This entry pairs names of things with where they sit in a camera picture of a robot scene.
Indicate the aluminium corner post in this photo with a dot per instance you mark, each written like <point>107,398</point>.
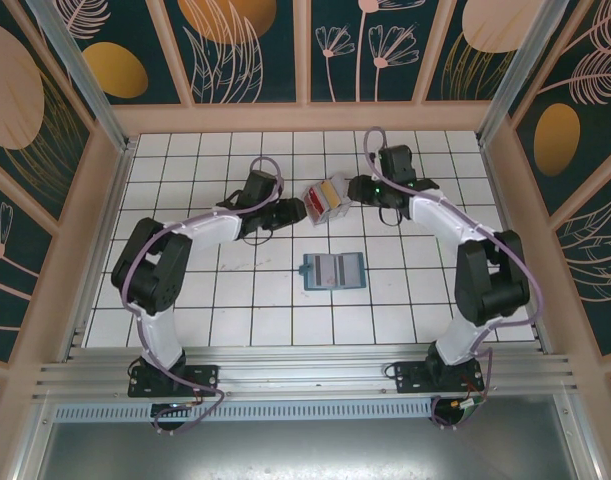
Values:
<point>85,85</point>
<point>515,75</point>

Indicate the clear acrylic card box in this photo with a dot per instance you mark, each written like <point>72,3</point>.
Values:
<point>337,212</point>

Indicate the red card stack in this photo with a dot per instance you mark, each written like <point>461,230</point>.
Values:
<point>316,202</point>

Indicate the yellow card stack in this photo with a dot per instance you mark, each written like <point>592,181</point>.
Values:
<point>330,195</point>

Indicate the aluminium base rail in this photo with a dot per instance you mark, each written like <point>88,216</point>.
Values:
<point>305,370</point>

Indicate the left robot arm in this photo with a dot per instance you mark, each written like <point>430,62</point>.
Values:
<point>210,230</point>

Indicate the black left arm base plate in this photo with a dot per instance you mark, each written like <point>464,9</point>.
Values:
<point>200,377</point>

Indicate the teal card holder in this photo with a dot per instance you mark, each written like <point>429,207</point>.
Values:
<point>350,270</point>

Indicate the white printed credit card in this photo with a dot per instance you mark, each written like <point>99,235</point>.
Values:
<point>325,270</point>

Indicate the aluminium side rail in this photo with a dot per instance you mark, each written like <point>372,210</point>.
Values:
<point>100,250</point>

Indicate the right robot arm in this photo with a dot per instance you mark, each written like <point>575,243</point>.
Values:
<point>435,215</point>

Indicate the grey metal sheet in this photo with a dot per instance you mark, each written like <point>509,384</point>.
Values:
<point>305,450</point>

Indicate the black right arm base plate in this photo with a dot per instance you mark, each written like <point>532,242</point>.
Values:
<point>410,380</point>

